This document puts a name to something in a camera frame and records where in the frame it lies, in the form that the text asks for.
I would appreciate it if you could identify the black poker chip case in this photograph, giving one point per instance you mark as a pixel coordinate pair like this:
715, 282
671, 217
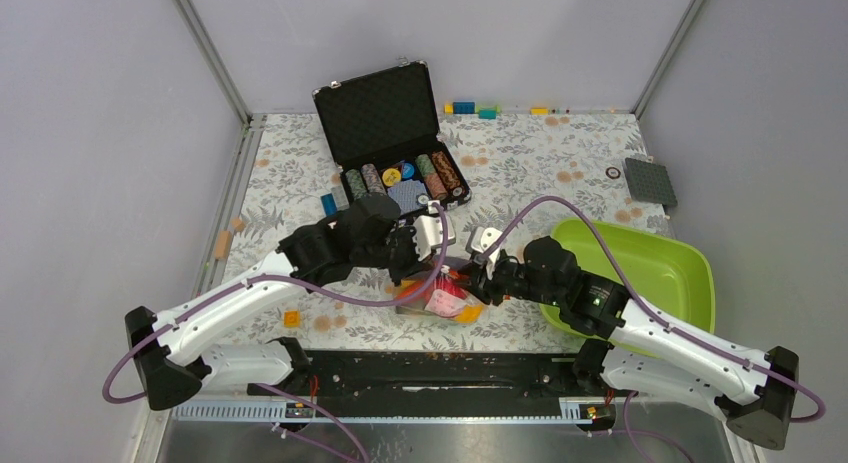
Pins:
383, 119

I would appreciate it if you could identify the loose poker chip on table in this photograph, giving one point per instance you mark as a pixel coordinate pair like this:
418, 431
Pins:
613, 173

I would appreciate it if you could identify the green plastic tray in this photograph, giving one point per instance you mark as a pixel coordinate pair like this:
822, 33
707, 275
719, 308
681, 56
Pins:
670, 274

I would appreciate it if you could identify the blue toy block at wall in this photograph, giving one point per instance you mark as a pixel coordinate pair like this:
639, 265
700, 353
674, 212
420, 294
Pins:
463, 107

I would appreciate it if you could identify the blue playing card deck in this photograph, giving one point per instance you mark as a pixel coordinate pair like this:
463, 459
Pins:
409, 195

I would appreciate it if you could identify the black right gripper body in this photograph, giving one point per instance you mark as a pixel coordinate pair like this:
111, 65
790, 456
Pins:
509, 278

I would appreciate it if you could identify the yellow big blind button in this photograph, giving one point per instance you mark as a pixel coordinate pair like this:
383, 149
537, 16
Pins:
391, 176

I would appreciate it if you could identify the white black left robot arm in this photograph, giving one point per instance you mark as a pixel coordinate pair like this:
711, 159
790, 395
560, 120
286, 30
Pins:
177, 352

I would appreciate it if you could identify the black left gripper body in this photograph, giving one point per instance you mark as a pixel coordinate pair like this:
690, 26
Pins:
403, 258

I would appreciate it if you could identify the clear zip top bag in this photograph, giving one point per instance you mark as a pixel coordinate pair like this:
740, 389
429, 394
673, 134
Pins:
418, 306

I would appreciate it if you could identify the teal toy block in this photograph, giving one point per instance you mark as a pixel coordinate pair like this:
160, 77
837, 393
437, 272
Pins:
488, 113

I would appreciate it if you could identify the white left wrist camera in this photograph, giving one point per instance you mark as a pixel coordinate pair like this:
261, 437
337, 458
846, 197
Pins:
428, 235

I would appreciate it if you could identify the grey toy brick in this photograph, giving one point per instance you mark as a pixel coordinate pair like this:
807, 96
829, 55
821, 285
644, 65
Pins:
340, 198

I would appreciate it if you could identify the grey building baseplate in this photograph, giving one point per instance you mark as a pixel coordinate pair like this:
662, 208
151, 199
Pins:
649, 182

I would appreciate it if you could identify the blue small blind button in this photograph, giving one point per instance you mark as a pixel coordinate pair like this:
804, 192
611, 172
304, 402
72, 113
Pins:
407, 171

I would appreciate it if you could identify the red toy apple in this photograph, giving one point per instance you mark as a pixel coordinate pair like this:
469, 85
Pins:
446, 297

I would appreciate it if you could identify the blue toy brick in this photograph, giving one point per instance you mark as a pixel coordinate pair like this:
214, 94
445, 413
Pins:
329, 204

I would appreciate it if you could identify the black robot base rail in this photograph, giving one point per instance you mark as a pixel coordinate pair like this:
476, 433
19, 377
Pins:
432, 385

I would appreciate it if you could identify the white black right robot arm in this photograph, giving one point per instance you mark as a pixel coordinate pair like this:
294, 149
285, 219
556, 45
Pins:
633, 345

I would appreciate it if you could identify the wooden block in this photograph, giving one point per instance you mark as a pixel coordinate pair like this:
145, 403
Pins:
222, 245

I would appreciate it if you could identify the small orange toy cracker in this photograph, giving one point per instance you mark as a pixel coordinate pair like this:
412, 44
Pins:
291, 319

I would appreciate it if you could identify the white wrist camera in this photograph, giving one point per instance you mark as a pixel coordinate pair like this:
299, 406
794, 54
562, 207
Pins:
428, 235
483, 248

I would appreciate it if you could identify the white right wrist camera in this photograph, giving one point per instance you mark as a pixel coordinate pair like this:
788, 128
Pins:
483, 248

